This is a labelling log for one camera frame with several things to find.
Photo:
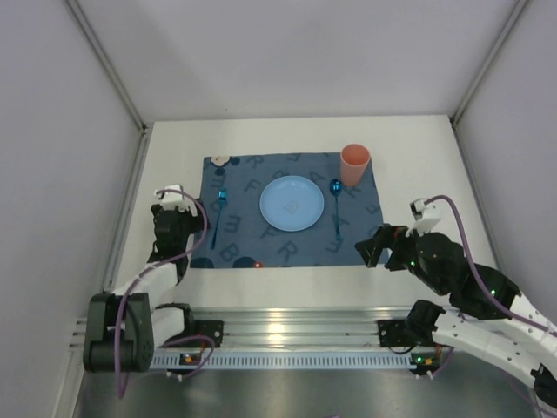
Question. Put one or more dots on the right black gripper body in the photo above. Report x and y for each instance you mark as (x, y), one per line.
(390, 246)

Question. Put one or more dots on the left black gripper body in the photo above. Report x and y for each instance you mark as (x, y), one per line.
(175, 213)

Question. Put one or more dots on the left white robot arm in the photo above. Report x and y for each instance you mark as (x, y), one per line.
(125, 326)

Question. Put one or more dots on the blue plastic plate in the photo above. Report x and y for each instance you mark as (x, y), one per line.
(291, 203)

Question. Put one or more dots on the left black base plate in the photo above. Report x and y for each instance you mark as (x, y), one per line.
(214, 329)

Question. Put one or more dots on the slotted white cable duct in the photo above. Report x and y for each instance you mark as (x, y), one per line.
(290, 360)

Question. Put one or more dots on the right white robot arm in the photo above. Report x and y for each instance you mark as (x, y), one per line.
(488, 318)

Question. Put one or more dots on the aluminium front rail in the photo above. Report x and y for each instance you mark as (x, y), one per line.
(305, 329)

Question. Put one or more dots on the pink plastic cup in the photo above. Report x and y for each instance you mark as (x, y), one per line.
(354, 159)

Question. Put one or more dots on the blue lettered cloth placemat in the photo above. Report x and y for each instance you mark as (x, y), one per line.
(246, 240)

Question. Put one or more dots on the blue plastic spoon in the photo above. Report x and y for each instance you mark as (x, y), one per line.
(335, 188)

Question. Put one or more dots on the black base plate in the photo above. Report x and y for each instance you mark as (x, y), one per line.
(214, 329)
(394, 334)

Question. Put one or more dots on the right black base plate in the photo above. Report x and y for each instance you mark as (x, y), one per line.
(394, 334)

